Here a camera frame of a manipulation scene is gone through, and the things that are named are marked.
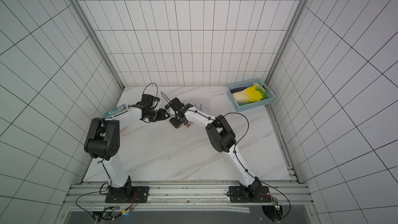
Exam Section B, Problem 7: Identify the blue plastic basket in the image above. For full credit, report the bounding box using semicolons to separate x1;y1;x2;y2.
227;78;275;112

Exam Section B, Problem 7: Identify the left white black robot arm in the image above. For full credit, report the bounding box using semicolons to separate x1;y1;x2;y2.
84;94;170;203

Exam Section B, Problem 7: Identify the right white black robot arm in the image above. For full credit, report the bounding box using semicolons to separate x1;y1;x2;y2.
166;104;264;203

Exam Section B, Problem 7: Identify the teal mint candy bag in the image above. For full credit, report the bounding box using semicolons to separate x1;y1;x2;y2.
105;104;128;118

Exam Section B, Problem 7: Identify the yellow green toy cabbage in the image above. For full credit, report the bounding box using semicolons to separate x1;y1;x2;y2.
232;83;267;105

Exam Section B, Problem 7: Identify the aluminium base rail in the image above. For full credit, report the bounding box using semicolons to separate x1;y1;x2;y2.
63;181;314;212

